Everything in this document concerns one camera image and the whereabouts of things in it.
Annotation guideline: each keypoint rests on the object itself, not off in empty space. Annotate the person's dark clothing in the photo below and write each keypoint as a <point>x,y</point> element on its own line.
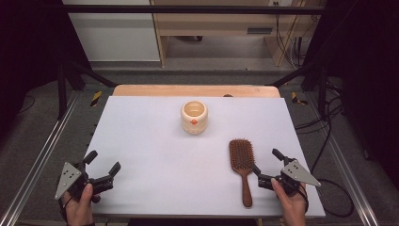
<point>188,222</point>

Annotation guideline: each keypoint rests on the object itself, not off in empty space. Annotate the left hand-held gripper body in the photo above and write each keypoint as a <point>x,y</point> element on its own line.
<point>69,179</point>

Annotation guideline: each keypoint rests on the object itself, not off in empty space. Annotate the black metal stand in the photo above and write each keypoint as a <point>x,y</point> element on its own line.
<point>322,94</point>
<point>61,94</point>

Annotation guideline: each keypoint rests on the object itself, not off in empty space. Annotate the white cabinet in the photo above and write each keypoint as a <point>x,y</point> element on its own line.
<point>116,37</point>

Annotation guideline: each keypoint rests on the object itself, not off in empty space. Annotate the brown wooden hairbrush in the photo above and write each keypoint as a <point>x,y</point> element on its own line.
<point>241,155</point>

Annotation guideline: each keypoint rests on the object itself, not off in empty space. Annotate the light wooden desk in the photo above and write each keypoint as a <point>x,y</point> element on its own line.
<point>213,25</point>

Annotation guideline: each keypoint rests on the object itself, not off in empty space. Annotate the wooden table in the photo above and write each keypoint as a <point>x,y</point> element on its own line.
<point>188,90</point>

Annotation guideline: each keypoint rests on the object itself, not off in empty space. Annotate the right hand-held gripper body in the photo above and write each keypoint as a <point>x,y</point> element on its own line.
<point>298,174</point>

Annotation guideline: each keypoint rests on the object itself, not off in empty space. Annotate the person's left hand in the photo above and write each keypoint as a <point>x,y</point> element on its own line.
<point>80,210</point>

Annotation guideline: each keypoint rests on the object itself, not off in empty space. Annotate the black horizontal frame bar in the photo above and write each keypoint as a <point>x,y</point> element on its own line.
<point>188,9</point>

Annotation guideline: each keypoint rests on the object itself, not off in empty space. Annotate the cream cup with orange mark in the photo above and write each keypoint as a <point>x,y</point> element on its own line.
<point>194,124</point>

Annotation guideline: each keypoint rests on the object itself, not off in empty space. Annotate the white board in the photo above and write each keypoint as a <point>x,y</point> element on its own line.
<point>163,163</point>

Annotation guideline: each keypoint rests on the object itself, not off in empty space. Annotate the person's right hand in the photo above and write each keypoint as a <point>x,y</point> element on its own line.
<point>293,207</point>

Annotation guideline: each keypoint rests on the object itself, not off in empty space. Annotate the yellow black tape strip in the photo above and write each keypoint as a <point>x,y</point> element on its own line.
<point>296,99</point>
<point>96,98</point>

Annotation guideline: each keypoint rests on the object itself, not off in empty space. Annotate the aluminium rail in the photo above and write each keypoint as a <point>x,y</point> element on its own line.
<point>37,163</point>
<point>345,169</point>

